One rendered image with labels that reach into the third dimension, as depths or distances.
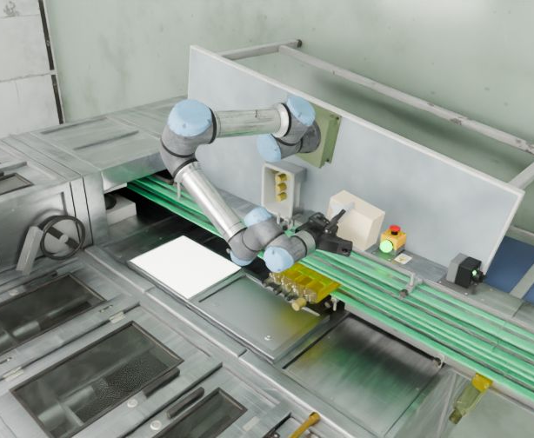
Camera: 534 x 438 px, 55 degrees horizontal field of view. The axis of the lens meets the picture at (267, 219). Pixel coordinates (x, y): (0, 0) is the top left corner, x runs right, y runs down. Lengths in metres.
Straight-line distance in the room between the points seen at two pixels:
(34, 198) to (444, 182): 1.65
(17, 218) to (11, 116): 2.99
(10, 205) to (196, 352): 0.98
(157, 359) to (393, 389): 0.84
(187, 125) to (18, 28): 3.84
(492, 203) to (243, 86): 1.15
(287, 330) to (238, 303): 0.25
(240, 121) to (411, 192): 0.69
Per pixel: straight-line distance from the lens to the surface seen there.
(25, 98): 5.36
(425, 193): 1.92
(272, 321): 2.06
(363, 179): 2.04
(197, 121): 1.55
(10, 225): 2.42
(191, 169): 1.64
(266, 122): 1.72
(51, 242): 2.50
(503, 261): 2.16
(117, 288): 2.35
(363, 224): 1.62
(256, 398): 1.84
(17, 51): 5.27
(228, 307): 2.12
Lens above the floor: 2.37
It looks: 41 degrees down
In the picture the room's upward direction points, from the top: 117 degrees counter-clockwise
